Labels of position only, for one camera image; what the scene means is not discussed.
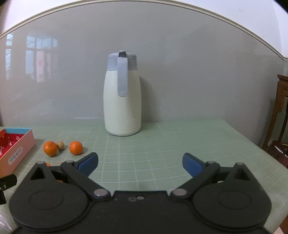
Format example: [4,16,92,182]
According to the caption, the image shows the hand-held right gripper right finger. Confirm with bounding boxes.
[170,153,251,201]

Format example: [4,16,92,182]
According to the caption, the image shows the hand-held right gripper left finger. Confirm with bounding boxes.
[29,152,112,201]

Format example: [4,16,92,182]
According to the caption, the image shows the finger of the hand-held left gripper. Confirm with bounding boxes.
[0,174,17,205]

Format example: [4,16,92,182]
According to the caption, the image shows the orange mandarin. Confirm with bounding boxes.
[69,141,84,156]
[43,141,58,157]

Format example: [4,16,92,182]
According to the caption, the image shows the pink box with red inside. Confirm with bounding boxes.
[0,128,36,178]

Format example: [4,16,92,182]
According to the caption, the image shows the green grid cutting mat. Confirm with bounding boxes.
[0,118,288,234]

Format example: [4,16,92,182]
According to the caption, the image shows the white thermos jug blue lid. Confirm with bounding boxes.
[103,51,142,136]

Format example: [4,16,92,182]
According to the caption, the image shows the grey glossy backdrop board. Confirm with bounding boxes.
[0,1,288,148]

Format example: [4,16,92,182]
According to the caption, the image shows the wooden chair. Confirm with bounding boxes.
[262,74,288,168]

